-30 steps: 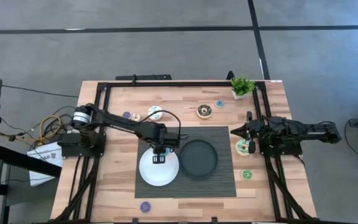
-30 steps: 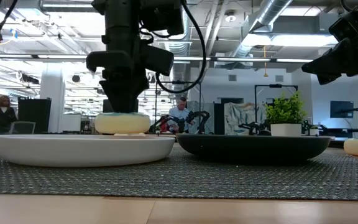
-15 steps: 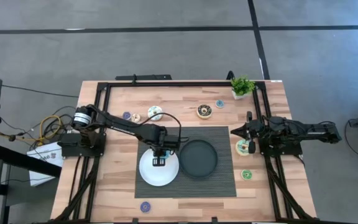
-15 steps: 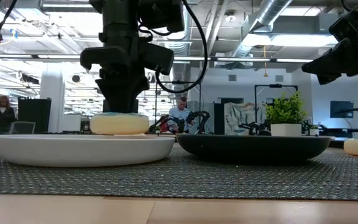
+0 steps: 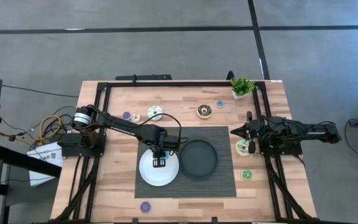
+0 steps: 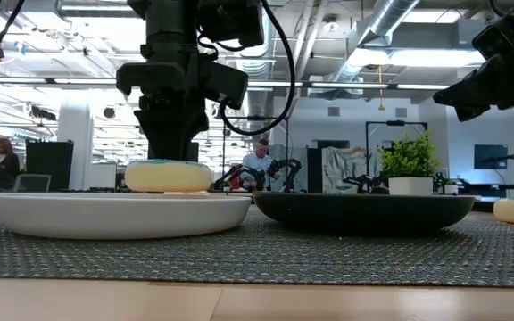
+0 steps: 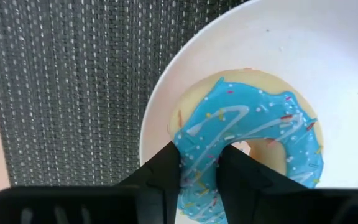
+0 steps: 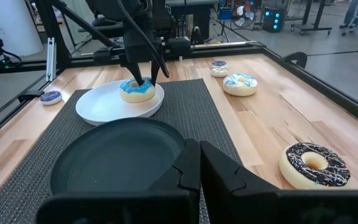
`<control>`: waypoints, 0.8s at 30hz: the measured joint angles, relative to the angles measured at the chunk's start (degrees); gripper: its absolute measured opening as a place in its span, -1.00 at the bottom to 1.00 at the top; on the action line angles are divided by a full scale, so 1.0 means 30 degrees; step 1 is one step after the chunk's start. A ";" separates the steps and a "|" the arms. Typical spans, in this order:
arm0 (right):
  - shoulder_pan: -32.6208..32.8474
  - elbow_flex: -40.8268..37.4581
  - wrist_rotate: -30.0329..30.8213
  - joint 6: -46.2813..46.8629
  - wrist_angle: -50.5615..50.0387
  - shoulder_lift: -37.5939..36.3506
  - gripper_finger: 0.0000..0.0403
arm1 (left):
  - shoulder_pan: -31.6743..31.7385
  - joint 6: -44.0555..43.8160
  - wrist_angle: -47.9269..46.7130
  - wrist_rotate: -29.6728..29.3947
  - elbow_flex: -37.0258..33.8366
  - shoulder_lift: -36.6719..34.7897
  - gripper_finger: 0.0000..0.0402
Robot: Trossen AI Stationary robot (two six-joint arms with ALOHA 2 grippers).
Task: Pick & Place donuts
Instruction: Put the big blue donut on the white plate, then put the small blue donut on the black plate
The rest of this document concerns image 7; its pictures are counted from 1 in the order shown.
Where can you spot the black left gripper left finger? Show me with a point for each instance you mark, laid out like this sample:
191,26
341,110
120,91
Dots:
163,174

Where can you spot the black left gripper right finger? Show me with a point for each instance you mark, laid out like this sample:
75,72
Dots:
241,180

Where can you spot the large blue glazed donut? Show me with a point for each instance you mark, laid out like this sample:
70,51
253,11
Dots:
244,124

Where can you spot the grey woven placemat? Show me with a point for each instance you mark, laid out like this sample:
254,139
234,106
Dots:
73,93

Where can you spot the white round plate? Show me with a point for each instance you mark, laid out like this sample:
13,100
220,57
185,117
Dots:
322,46

